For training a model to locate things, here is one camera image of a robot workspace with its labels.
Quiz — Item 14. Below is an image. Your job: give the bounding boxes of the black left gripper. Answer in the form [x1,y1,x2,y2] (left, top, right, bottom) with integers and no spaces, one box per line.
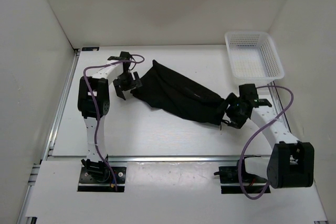
[113,72,142,99]

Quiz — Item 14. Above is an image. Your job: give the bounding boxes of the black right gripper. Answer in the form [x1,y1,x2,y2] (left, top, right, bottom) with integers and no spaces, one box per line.
[215,93,248,130]

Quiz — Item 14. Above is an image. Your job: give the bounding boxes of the black shorts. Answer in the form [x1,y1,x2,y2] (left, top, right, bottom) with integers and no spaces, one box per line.
[131,60,227,125]

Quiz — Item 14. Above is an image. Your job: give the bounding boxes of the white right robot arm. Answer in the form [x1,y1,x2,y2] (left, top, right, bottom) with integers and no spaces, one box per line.
[225,93,314,189]

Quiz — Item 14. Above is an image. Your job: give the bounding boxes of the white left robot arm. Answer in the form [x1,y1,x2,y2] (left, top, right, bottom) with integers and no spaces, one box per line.
[77,51,145,187]

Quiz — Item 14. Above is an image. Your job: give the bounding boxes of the small dark corner label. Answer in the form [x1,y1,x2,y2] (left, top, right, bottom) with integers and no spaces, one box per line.
[81,47,100,51]

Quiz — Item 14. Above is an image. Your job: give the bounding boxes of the white plastic mesh basket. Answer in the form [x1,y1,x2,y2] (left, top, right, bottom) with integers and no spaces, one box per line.
[225,31,285,85]

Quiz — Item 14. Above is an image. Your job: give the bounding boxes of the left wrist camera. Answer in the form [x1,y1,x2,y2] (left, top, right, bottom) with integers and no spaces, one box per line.
[119,51,132,61]

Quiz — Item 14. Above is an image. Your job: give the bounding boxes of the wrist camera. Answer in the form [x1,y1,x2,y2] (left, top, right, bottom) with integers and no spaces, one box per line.
[238,83,259,101]
[119,51,132,61]

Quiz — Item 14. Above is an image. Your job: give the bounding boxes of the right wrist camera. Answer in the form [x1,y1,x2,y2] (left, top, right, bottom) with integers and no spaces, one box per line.
[238,83,259,101]

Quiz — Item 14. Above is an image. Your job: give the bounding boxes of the left aluminium side rail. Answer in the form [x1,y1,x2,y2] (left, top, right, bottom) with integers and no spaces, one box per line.
[40,49,81,163]

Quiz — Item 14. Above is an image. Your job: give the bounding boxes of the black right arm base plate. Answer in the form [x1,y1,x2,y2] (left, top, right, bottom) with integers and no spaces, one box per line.
[214,160,267,195]

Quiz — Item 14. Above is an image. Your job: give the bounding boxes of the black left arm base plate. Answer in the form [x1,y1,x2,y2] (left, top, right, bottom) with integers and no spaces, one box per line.
[77,159,127,193]

